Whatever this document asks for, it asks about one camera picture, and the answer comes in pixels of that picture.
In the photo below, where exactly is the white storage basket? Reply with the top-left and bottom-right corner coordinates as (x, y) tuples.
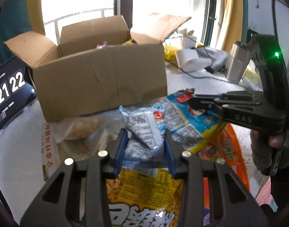
(178, 28), (197, 49)

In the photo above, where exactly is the black tablet clock display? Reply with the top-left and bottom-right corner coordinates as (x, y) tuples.
(0, 56), (36, 130)

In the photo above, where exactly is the blue yellow cartoon snack bag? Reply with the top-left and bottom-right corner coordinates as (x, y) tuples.
(156, 88), (226, 153)

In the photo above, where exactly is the purple snack bag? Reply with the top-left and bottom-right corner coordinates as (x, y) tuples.
(203, 207), (211, 226)

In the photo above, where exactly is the white electronic device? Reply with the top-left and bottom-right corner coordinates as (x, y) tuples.
(175, 49), (212, 73)

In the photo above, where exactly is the right hand in glove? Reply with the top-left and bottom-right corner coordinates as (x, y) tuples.
(250, 130), (289, 176)

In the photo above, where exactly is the orange crispy snack bag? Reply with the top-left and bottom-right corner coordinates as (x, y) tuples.
(195, 122), (251, 226)

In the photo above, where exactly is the silver metal tumbler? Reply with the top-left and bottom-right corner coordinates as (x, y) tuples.
(225, 41), (250, 84)

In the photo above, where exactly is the light blue white snack packet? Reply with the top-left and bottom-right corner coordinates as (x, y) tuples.
(119, 105), (166, 169)

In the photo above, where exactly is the grey cloth bundle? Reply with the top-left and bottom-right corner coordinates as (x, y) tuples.
(196, 47), (229, 74)

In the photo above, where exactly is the clear wafer biscuit packet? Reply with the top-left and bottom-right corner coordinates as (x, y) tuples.
(53, 115), (117, 162)

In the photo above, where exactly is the teal curtain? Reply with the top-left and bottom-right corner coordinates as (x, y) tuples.
(0, 0), (32, 66)

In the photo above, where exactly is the brown cardboard box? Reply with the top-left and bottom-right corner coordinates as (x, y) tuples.
(5, 13), (188, 123)

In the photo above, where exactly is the yellow green noodle snack bag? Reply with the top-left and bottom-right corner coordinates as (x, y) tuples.
(106, 169), (183, 226)

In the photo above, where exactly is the white orange bread bag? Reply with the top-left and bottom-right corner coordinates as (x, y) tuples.
(41, 124), (61, 182)

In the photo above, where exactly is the yellow plastic bag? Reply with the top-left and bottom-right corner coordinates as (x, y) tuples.
(163, 45), (181, 61)

